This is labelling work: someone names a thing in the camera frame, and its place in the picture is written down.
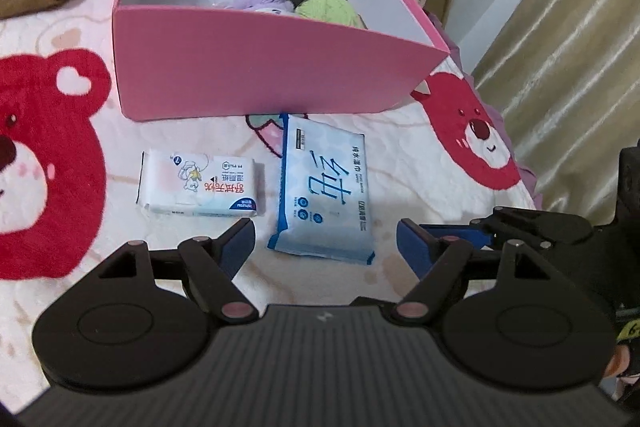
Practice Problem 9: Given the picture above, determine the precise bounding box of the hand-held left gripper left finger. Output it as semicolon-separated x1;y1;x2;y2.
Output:
97;218;257;323

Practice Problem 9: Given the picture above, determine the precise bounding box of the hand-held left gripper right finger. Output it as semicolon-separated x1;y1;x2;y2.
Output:
395;217;551;321

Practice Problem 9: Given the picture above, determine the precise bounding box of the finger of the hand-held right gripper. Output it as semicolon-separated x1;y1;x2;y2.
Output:
419;205;594;253

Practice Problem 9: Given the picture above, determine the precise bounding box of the pink cardboard box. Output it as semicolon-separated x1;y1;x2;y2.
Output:
112;0;452;124

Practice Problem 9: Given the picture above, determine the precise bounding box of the person's right hand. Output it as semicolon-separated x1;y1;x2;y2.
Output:
611;343;640;389

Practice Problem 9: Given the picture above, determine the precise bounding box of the white tissue packet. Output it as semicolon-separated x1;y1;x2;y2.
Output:
134;149;266;219

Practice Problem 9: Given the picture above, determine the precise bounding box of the blue wet wipes packet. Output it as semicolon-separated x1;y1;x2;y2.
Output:
266;112;377;266

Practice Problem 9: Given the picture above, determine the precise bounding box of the beige curtain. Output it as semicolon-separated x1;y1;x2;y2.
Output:
472;0;640;229

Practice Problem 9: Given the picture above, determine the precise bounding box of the red bear printed blanket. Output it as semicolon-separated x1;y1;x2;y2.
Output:
0;0;541;408

